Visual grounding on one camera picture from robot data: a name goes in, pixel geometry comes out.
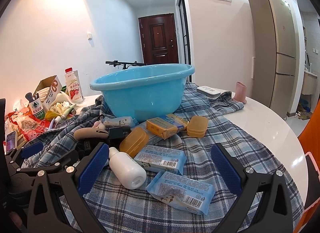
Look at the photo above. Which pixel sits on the black folding bicycle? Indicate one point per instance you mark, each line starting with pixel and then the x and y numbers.
pixel 125 64

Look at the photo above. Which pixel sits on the open cardboard box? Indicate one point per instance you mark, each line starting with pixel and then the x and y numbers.
pixel 53 87

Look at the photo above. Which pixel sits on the green and white tube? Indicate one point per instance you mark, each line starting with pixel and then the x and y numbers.
pixel 68 110

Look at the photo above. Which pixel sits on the yellow soap packet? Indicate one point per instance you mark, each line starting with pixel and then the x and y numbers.
pixel 162 128

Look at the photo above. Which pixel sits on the white milk bottle red cap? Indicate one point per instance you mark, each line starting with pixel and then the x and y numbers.
pixel 73 87

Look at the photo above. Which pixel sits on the black makeup brush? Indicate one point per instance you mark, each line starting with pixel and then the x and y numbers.
pixel 29 95

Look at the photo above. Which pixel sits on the black fuzzy cloth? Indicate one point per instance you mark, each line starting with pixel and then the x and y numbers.
pixel 85 149

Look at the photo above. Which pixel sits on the tall beige refrigerator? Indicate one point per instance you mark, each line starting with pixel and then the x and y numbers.
pixel 275 47

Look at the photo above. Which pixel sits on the beige rounded plastic device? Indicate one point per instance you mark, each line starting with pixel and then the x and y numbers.
pixel 86 134

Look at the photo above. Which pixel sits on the red snack bag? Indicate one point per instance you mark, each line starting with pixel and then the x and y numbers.
pixel 25 122

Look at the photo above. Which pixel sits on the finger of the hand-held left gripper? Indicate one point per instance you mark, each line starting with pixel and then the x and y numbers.
pixel 50 166
pixel 32 148

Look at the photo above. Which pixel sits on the black framed glass door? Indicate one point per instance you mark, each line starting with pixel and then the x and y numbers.
pixel 185 35

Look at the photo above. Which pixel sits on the blue plaid cloth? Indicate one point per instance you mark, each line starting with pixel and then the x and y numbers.
pixel 195 147

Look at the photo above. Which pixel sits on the crumpled white tissues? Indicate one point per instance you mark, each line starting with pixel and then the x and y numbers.
pixel 61 106

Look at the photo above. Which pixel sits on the dark brown entrance door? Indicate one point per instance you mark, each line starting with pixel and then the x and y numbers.
pixel 160 37

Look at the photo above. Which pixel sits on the narrow white wall panel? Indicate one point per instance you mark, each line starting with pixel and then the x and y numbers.
pixel 253 67

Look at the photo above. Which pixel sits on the small black box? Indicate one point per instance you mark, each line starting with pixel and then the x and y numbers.
pixel 115 135

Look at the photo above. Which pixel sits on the smartphone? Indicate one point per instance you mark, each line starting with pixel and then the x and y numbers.
pixel 10 141

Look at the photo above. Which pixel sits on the small pink plastic item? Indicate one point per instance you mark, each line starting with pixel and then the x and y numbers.
pixel 98 124

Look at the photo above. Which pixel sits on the small pale wipes packet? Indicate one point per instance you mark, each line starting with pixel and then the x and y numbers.
pixel 117 122

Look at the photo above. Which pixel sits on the white flat router box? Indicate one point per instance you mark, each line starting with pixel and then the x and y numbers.
pixel 208 90

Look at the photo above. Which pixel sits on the orange plastic soap box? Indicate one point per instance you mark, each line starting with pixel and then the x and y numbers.
pixel 132 142
pixel 197 125

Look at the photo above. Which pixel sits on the light blue plastic basin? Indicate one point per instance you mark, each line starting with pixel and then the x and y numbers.
pixel 140 97

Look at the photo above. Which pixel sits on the white sink cabinet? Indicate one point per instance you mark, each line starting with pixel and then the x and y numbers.
pixel 310 82

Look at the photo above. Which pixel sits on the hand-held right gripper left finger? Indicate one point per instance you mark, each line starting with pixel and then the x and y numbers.
pixel 92 168

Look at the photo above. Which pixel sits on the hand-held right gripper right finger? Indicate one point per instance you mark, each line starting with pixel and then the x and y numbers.
pixel 225 168

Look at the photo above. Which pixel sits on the blue bucket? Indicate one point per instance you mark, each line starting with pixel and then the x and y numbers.
pixel 304 104

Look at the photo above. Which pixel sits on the white plastic bottle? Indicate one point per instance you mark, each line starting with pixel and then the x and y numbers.
pixel 127 170

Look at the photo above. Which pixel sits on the blue wet wipes packet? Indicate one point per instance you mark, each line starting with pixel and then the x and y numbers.
pixel 180 190
pixel 160 159

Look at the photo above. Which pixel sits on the orange chair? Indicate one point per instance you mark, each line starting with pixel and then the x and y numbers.
pixel 312 132

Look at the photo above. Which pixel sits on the water bottle green label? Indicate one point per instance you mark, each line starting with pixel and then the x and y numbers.
pixel 36 109

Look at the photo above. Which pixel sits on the white wall switch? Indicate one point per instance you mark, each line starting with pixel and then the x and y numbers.
pixel 90 36

